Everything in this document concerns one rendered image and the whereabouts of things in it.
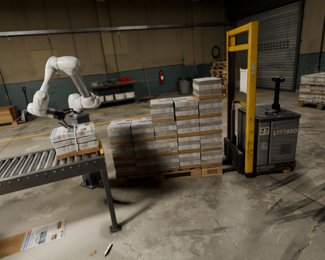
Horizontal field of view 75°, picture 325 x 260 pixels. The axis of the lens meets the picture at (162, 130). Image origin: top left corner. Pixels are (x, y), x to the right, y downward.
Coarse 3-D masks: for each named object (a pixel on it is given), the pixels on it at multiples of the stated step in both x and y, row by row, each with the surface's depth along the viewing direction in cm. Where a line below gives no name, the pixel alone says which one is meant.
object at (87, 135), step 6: (78, 126) 207; (84, 126) 205; (90, 126) 202; (78, 132) 191; (84, 132) 193; (90, 132) 195; (84, 138) 194; (90, 138) 196; (96, 138) 198; (84, 144) 196; (90, 144) 198; (96, 144) 200
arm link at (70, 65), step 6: (60, 60) 209; (66, 60) 208; (72, 60) 209; (78, 60) 216; (60, 66) 210; (66, 66) 210; (72, 66) 211; (78, 66) 214; (66, 72) 217; (72, 72) 217; (78, 72) 227; (72, 78) 227; (78, 78) 229; (78, 84) 234; (84, 84) 240; (84, 90) 244; (84, 96) 252; (90, 96) 255; (96, 96) 262; (84, 102) 257; (90, 102) 257; (96, 102) 261; (84, 108) 267
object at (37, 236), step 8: (48, 224) 228; (56, 224) 227; (64, 224) 226; (32, 232) 219; (40, 232) 218; (48, 232) 217; (56, 232) 216; (32, 240) 209; (40, 240) 208; (48, 240) 207; (24, 248) 201
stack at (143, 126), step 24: (120, 120) 295; (144, 120) 283; (192, 120) 267; (120, 144) 271; (144, 144) 273; (168, 144) 274; (192, 144) 276; (120, 168) 282; (144, 168) 283; (192, 168) 302
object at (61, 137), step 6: (54, 132) 196; (60, 132) 193; (66, 132) 191; (54, 138) 185; (60, 138) 187; (66, 138) 188; (54, 144) 187; (60, 144) 189; (66, 144) 190; (72, 144) 193; (60, 150) 190; (66, 150) 192; (72, 150) 194
